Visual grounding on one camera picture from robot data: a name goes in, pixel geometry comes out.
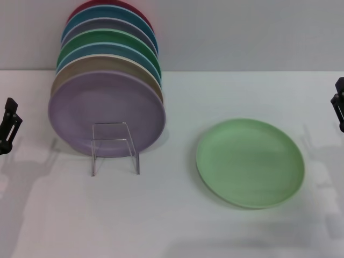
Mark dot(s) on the lavender plate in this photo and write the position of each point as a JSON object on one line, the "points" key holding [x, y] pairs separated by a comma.
{"points": [[107, 102]]}

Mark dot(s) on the deep teal plate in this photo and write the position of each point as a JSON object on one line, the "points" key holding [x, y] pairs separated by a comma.
{"points": [[107, 12]]}

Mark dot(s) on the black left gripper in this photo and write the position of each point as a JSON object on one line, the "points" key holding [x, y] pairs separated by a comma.
{"points": [[4, 147]]}

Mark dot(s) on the dark red plate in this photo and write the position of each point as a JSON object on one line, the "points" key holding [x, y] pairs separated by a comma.
{"points": [[78, 9]]}

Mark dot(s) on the light green plate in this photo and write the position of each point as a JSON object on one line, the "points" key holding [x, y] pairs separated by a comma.
{"points": [[250, 164]]}

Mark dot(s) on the dark green plate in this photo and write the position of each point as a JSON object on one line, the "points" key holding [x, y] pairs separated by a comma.
{"points": [[107, 36]]}

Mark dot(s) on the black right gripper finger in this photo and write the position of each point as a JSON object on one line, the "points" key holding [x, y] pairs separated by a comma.
{"points": [[340, 107]]}

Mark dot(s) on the tan beige plate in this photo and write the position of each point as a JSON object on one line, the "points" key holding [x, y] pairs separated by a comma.
{"points": [[94, 64]]}

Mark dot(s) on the light blue plate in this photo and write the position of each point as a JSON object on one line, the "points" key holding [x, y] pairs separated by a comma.
{"points": [[107, 49]]}

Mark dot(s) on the grey purple plate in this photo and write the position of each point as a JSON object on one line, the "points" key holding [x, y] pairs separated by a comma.
{"points": [[107, 24]]}

